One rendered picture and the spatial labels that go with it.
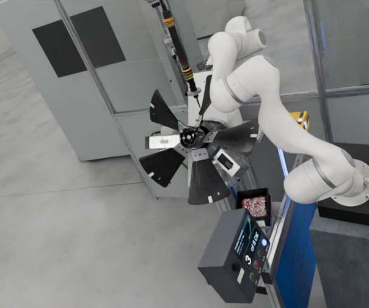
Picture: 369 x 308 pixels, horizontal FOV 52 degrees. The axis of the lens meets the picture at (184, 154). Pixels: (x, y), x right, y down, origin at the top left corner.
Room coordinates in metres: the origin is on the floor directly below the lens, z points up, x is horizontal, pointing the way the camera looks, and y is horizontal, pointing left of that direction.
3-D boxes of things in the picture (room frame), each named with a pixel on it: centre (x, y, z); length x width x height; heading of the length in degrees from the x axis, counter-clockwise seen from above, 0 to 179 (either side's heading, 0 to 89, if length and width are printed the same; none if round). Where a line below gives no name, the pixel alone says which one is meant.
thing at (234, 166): (1.71, -0.22, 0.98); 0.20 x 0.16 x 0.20; 143
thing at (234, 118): (2.30, -0.36, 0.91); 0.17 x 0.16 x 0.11; 143
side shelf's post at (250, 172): (2.23, -0.40, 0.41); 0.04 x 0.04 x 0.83; 53
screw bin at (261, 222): (1.47, -0.22, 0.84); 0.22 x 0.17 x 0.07; 157
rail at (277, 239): (1.42, -0.39, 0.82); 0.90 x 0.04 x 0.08; 143
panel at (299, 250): (1.42, -0.39, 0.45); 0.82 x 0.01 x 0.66; 143
